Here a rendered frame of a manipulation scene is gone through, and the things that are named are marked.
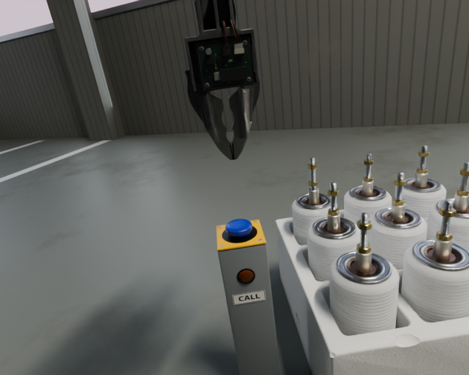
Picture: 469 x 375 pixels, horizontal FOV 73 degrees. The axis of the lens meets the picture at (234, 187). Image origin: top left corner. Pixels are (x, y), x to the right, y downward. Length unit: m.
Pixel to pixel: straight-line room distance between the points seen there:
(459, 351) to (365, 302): 0.15
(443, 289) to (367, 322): 0.11
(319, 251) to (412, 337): 0.18
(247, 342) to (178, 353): 0.23
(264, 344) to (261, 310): 0.07
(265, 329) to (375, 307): 0.17
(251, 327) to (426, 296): 0.26
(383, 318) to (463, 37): 2.04
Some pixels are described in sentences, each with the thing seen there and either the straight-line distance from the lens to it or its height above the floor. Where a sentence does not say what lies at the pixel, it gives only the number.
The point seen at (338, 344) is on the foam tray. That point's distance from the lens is 0.50.
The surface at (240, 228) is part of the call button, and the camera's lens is 0.46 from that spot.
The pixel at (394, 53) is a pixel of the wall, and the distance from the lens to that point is 2.36.
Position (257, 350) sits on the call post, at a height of 0.11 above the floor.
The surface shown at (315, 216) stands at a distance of 0.67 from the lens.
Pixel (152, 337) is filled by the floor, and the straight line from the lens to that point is 0.82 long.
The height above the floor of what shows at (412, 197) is 0.24.
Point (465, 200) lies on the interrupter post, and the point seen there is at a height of 0.27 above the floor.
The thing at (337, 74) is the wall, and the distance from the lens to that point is 2.38.
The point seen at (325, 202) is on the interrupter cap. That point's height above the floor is 0.25.
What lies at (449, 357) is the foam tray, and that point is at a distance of 0.58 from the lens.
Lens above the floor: 0.56
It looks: 22 degrees down
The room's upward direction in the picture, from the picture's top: 8 degrees counter-clockwise
